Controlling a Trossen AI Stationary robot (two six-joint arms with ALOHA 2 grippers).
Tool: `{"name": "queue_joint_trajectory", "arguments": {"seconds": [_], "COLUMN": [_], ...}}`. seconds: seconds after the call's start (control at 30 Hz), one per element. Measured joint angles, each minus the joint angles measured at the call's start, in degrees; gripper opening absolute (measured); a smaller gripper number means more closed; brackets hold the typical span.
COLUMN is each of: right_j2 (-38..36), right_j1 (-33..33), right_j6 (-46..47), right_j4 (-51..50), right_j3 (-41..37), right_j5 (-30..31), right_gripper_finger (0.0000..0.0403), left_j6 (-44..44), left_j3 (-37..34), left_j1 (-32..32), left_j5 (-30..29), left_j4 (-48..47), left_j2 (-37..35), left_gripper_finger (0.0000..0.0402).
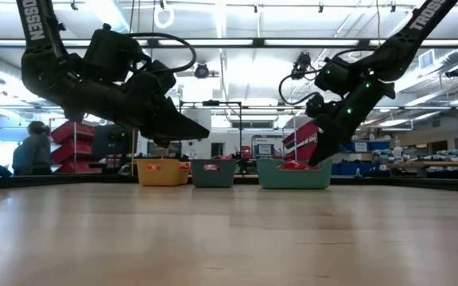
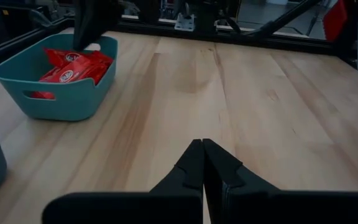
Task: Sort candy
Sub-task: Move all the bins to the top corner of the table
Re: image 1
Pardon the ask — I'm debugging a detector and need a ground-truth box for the yellow plastic bin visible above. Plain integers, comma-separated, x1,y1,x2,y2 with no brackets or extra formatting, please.
136,158,192,187

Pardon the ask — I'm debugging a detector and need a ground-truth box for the red snack packet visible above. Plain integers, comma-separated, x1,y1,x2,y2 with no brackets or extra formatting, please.
282,120,320,150

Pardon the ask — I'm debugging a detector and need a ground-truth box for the wrist camera black cable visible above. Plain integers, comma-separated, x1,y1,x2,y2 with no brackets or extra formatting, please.
126,32,197,75
278,68,322,106

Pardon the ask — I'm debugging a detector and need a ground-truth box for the white air vent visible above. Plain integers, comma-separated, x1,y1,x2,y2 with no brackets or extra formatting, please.
418,48,437,71

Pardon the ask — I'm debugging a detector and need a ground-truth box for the black flat screen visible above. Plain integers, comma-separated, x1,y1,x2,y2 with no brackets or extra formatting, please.
91,122,139,158

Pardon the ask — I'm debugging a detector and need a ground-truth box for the wooden workbench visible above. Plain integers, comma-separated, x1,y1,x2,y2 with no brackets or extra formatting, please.
387,160,458,168

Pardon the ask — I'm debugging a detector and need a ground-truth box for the dark blue plastic bin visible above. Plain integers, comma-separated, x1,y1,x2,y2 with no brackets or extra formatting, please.
190,158,239,189

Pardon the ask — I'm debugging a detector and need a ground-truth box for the right wrist camera black cable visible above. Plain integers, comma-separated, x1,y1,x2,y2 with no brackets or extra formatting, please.
278,68,322,106

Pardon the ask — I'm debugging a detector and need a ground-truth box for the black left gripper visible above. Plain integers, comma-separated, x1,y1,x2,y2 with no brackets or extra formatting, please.
89,81,211,149

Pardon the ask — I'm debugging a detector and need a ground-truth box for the blue white box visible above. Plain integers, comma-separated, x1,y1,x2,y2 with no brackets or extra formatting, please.
254,143,277,157

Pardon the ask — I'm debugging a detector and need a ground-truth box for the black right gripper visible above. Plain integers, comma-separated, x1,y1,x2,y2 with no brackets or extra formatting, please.
308,89,381,167

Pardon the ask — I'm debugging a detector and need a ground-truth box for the white bottle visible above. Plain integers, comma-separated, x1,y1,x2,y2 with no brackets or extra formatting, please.
392,138,406,164

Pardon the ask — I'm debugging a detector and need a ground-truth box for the left wrist camera black cable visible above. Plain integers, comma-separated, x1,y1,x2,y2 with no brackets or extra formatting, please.
126,32,197,75

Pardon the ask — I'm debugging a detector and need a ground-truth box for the white hanging ring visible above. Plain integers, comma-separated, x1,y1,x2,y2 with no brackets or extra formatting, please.
153,2,177,30

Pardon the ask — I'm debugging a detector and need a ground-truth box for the person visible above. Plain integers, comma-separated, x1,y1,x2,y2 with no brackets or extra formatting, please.
12,120,53,176

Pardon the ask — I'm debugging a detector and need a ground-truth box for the red storage bin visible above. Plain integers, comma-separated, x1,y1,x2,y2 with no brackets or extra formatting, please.
50,141,94,165
50,120,97,145
288,141,318,162
52,160,77,176

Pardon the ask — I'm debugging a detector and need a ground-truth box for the green plastic bin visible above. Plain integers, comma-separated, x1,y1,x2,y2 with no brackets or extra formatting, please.
256,157,334,191

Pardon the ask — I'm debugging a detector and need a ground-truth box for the shelf with blue bins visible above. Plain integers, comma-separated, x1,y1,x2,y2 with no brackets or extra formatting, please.
330,138,392,176

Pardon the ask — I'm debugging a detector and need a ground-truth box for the red KitKat bar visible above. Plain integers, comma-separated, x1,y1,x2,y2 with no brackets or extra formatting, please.
278,160,312,172

